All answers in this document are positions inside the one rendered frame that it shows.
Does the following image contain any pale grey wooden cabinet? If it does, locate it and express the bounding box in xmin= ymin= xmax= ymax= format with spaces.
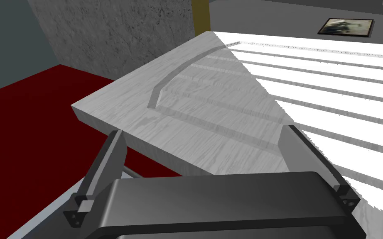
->
xmin=71 ymin=31 xmax=383 ymax=239

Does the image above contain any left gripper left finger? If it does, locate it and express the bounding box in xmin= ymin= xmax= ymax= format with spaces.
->
xmin=63 ymin=129 xmax=128 ymax=228

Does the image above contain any dark framed wall picture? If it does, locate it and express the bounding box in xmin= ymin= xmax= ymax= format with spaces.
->
xmin=317 ymin=18 xmax=375 ymax=38

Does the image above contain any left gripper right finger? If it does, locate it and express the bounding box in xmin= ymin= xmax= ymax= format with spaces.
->
xmin=277 ymin=124 xmax=361 ymax=214

